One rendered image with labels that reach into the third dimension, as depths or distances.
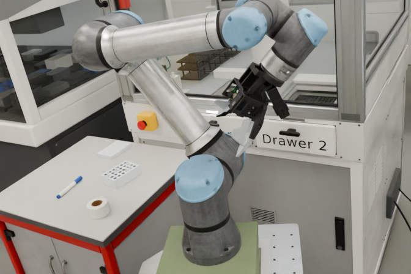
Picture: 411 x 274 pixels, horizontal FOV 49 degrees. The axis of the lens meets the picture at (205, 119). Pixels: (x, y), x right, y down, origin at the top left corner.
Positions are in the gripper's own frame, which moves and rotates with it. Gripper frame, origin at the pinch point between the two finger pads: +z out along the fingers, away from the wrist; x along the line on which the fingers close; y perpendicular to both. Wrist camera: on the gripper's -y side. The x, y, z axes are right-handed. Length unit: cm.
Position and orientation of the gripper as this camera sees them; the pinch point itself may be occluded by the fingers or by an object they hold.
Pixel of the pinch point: (227, 136)
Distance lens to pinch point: 111.4
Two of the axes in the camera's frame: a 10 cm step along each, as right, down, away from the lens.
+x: 3.0, 6.4, -7.1
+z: -5.6, 7.2, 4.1
